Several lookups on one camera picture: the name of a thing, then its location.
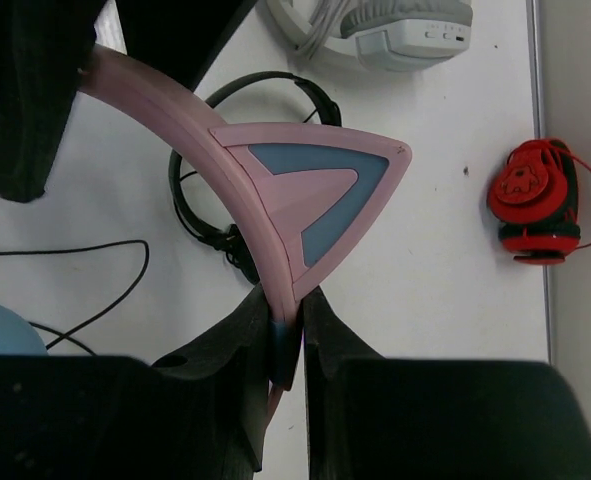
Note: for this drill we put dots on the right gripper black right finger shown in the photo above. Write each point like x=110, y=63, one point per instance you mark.
x=372, y=417

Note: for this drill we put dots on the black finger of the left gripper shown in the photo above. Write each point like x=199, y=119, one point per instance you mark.
x=44, y=45
x=180, y=38

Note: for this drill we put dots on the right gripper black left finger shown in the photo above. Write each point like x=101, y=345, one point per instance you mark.
x=199, y=412

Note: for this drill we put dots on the pink blue cat-ear headphones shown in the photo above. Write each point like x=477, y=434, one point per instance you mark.
x=303, y=195

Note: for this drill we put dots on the grey white headphones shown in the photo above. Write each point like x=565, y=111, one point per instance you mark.
x=394, y=36

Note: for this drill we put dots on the red black headphones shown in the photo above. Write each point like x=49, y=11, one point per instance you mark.
x=535, y=197

